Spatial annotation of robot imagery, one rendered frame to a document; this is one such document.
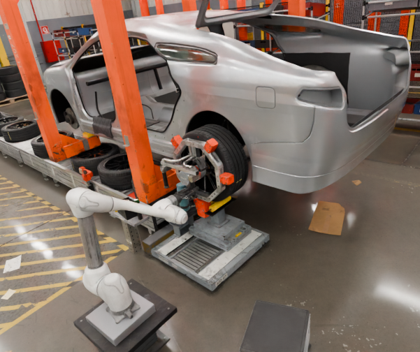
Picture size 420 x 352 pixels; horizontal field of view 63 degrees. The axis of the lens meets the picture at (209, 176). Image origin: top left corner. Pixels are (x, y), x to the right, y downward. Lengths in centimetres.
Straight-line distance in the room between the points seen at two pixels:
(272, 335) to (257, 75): 170
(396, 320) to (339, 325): 40
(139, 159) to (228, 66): 109
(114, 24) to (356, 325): 277
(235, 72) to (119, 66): 89
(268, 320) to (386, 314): 96
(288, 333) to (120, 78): 215
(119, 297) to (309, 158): 158
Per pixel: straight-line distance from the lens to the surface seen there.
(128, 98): 293
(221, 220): 332
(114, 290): 235
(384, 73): 403
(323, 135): 248
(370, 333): 278
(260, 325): 229
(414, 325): 291
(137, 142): 303
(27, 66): 463
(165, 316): 248
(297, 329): 228
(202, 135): 284
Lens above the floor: 209
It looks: 26 degrees down
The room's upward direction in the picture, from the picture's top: 7 degrees counter-clockwise
